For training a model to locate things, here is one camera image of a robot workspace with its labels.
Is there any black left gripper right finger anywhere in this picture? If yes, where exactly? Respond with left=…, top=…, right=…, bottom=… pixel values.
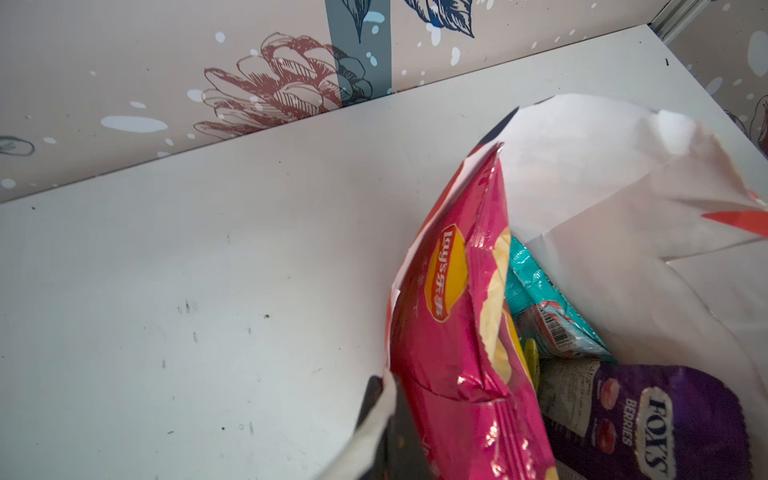
left=383, top=395, right=433, bottom=480

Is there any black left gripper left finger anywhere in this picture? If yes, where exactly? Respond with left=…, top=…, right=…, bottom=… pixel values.
left=353, top=374, right=388, bottom=480

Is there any pink Lay's chips bag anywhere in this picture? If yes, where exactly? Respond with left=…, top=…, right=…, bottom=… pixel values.
left=387, top=145, right=557, bottom=479

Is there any purple Fox's berries bag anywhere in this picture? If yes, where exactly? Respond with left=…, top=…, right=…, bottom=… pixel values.
left=537, top=359, right=753, bottom=480

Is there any red paper gift bag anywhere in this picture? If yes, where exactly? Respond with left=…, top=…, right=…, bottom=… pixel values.
left=323, top=94, right=767, bottom=479

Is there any green snack packet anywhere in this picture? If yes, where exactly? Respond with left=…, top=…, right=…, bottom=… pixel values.
left=505, top=238, right=614, bottom=361

